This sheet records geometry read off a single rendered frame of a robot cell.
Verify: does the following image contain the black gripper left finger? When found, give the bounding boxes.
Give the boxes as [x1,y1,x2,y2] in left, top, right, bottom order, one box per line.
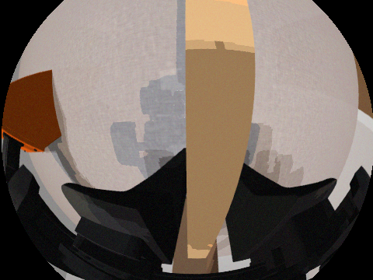
[61,147,187,264]

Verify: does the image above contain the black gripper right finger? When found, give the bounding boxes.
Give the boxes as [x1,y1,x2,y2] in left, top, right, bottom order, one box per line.
[225,163,336,262]

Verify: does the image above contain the long wooden rail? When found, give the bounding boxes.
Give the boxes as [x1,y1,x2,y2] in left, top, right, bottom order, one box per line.
[186,0,256,258]

